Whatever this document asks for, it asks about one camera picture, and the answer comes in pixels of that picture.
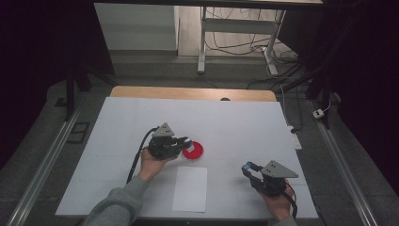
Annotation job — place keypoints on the black metal stand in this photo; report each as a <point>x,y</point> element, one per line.
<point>69,94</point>
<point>324,94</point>

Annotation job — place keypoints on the white desk frame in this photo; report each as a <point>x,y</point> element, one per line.
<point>238,25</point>

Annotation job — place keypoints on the small black floor plate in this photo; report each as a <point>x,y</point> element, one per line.
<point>60,102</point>

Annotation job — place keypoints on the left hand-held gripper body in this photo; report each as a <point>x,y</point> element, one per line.
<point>163,147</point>

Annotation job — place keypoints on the white plug adapter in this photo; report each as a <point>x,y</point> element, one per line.
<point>318,113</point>

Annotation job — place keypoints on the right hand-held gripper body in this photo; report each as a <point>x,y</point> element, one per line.
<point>271,186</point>

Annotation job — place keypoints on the round red ink pad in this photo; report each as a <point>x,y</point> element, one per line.
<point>195,152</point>

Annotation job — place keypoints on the person's left hand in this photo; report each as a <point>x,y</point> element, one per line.
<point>152,166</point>

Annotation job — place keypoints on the person's right hand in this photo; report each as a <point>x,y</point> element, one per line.
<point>279,207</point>

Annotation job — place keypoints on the aluminium floor rail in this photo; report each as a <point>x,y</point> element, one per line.
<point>345,169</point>
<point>44,169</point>

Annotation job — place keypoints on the wooden table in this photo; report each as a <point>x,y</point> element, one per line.
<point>188,93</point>

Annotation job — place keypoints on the white paper sheet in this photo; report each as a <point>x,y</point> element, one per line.
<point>189,190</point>

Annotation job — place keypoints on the white table cover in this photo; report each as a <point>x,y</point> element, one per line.
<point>188,119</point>

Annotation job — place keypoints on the dark curtain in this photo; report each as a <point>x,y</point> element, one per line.
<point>31,62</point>
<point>370,62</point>

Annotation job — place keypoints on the white cabinet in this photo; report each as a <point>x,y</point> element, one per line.
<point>135,26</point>

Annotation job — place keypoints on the white power strip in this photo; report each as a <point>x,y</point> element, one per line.
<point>295,139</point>

